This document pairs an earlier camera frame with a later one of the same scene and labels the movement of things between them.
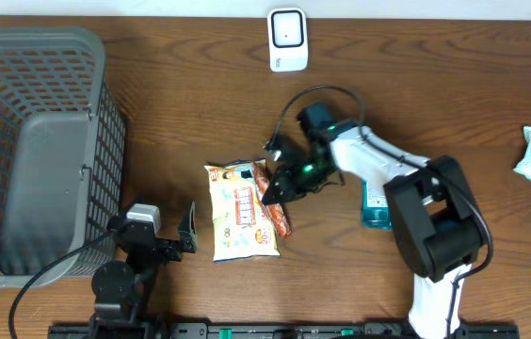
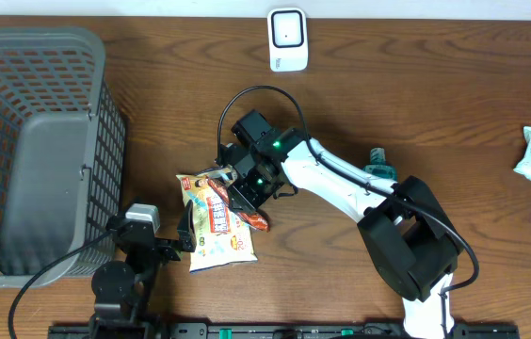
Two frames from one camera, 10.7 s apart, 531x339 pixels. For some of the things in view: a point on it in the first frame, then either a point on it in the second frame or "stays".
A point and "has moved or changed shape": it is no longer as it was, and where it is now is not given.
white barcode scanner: (287, 29) stays
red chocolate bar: (275, 211) to (223, 193)
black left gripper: (188, 234) stays
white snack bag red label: (240, 222) has moved or changed shape
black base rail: (271, 331) stays
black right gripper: (289, 190) to (245, 200)
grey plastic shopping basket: (44, 153) stays
